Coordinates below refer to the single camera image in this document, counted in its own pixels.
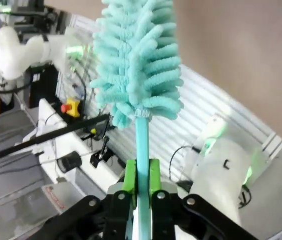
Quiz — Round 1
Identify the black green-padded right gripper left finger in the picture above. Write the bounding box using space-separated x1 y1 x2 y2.
37 159 138 240

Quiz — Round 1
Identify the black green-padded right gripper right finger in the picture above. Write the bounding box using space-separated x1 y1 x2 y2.
149 158 259 240

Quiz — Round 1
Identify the teal microfibre duster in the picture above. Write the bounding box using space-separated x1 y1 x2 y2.
89 0 185 240

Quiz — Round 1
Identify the black round device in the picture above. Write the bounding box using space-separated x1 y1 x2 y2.
56 150 82 174

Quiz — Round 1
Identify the grey box with red label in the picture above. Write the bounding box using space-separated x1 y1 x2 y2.
40 181 69 216

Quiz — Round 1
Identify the yellow red emergency stop button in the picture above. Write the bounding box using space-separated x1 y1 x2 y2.
60 97 81 118

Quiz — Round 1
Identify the white ribbed panel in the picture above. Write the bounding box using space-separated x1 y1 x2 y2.
63 13 282 192

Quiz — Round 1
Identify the long black bar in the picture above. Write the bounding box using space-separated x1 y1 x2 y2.
0 113 110 166

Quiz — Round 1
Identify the black control box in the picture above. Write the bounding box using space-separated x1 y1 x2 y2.
27 64 59 109

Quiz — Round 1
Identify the black cable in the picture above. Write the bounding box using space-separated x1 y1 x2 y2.
238 184 253 209
169 145 199 181

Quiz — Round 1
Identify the black clamp mount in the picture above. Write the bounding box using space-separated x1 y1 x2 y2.
90 136 112 169

